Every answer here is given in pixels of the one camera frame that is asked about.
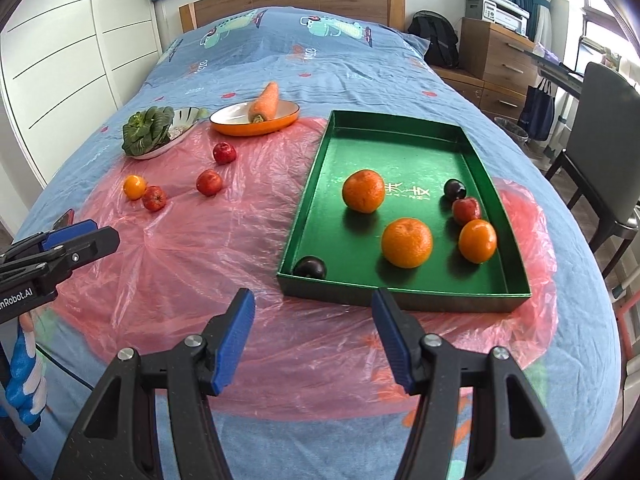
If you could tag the orange shallow bowl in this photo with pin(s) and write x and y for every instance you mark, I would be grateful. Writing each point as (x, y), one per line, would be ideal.
(225, 117)

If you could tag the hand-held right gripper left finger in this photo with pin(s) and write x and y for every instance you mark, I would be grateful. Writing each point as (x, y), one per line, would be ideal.
(235, 340)

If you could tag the dark blue tote bag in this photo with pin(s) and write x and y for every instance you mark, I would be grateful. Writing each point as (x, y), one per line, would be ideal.
(537, 110)

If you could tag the white wardrobe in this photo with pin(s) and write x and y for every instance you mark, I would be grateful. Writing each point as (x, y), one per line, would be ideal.
(75, 60)

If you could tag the grey chair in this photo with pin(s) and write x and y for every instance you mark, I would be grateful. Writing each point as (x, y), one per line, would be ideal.
(600, 135)

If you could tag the small orange tangerine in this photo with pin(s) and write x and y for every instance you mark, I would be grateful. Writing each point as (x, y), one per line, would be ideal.
(134, 187)

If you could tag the black backpack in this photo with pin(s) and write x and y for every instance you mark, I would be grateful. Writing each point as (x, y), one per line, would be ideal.
(435, 40)

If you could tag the green metal tray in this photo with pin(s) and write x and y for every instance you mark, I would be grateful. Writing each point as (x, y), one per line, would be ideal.
(400, 160)

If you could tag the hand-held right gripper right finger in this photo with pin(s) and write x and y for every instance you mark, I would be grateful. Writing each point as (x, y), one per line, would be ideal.
(392, 340)

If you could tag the dark purple plum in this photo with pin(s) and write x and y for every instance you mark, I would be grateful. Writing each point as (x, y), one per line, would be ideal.
(454, 189)
(310, 267)

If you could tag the green bok choy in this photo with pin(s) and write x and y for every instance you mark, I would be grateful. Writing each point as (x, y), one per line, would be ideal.
(145, 132)

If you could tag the grey desk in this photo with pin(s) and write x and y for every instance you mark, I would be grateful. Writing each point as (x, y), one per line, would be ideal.
(565, 77)

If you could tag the grey trash bin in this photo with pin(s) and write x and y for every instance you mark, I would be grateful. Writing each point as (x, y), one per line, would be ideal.
(515, 132)

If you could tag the pink tube frame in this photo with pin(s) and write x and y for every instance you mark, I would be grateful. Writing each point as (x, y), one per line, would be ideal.
(627, 310)

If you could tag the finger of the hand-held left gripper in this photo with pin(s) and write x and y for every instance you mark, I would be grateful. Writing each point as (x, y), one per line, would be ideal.
(95, 247)
(70, 232)

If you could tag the striped white bowl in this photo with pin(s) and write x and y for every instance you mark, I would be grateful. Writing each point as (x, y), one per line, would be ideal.
(182, 117)

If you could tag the white printer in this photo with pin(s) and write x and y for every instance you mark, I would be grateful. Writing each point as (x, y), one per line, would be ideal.
(495, 10)

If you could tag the red phone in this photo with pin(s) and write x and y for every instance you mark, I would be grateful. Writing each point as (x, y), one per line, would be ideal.
(65, 218)

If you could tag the tall wooden drawer cabinet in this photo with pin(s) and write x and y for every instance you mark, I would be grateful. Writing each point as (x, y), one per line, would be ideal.
(500, 60)

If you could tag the pink plastic sheet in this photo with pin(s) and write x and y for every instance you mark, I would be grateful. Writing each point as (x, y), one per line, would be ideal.
(200, 260)

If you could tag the carrot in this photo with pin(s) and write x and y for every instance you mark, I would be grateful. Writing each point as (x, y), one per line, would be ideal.
(265, 102)

